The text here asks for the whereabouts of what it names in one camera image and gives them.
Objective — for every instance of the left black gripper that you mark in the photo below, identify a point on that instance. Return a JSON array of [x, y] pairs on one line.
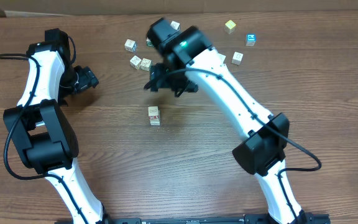
[[86, 78]]

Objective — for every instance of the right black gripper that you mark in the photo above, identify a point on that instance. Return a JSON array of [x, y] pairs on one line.
[[159, 76]]

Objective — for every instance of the wooden block red thirteen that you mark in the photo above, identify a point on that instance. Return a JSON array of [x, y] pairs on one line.
[[153, 111]]

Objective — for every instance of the wooden block red three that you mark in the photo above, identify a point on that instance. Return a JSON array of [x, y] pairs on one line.
[[154, 118]]

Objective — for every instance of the wooden block number two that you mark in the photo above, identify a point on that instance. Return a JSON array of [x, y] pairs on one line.
[[155, 123]]

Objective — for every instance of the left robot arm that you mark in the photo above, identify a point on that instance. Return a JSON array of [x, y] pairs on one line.
[[41, 133]]

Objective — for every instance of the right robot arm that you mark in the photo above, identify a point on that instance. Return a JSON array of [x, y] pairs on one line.
[[191, 62]]

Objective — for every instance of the wooden block green edge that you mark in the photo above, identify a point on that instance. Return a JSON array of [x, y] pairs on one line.
[[146, 64]]

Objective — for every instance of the wooden block yellow edge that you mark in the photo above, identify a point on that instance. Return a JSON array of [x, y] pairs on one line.
[[135, 62]]

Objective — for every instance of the wooden block green letter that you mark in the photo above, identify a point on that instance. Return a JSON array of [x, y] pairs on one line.
[[149, 43]]

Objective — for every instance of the wooden block blue side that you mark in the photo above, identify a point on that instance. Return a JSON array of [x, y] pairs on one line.
[[130, 45]]

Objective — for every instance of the wooden block far top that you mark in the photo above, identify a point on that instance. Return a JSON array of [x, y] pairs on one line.
[[175, 25]]

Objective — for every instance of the wooden block yellow side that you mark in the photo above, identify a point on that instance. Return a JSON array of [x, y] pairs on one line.
[[222, 57]]

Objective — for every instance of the wooden block blue H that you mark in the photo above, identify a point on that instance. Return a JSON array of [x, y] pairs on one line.
[[237, 58]]

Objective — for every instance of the yellow top wooden block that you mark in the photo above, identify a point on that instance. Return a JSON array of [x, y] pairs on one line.
[[229, 26]]

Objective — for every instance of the blue top block right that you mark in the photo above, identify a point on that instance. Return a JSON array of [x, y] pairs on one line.
[[250, 40]]

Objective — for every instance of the cardboard backdrop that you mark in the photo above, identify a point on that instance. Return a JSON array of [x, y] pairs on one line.
[[110, 7]]

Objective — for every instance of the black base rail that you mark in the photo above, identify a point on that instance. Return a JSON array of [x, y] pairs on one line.
[[307, 218]]

